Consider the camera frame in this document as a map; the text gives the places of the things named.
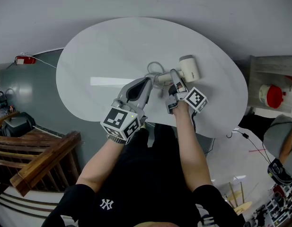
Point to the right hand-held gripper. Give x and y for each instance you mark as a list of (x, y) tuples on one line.
[(195, 99)]

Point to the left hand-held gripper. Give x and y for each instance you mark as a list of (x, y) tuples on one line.
[(118, 123)]

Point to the white oval table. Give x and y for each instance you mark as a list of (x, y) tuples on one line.
[(112, 55)]

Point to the person's left forearm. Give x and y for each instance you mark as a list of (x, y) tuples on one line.
[(105, 164)]

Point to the person's right forearm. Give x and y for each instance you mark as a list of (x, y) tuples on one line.
[(192, 150)]

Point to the person's right hand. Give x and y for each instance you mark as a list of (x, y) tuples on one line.
[(180, 87)]

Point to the black trousers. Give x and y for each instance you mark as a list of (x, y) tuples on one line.
[(163, 136)]

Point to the grey shelf cabinet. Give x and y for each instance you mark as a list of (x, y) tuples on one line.
[(273, 67)]

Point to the white jar with red lid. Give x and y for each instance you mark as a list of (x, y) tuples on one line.
[(273, 97)]

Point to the black t-shirt with white logo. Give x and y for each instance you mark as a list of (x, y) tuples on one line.
[(148, 193)]

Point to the pink floor tape strip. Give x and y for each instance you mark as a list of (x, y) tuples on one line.
[(256, 150)]

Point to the red fire extinguisher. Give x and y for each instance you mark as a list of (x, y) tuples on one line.
[(26, 60)]

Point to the dark wooden stair railing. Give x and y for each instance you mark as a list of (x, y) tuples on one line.
[(41, 159)]

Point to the black bag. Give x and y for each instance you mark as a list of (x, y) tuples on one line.
[(19, 125)]

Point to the cluttered storage rack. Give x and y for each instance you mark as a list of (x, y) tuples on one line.
[(276, 207)]

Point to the wooden chair with metal frame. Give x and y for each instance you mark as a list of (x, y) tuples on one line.
[(239, 202)]

